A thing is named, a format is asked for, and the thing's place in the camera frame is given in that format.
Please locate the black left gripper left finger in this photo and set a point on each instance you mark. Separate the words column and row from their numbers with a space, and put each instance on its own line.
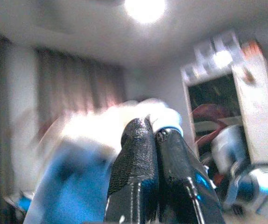
column 136, row 163

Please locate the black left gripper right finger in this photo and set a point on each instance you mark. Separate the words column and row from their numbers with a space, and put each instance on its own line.
column 178, row 175

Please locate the white t-shirt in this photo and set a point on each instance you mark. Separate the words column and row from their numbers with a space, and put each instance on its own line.
column 89, row 130

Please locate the thick red plastic hanger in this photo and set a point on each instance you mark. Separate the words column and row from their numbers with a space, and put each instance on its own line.
column 206, row 109

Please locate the white glass-door cabinet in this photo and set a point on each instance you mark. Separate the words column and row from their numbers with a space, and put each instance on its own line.
column 255, row 105

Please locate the round ceiling lamp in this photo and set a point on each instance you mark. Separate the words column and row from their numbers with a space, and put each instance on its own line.
column 145, row 9

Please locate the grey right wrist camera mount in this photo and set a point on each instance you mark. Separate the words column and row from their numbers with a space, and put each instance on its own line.
column 227, row 144

